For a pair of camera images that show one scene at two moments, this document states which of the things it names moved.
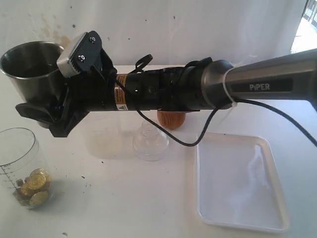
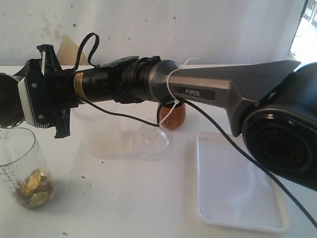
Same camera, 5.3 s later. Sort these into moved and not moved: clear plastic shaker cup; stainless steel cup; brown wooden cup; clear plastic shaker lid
Moved: stainless steel cup
Not moved: clear plastic shaker lid; brown wooden cup; clear plastic shaker cup
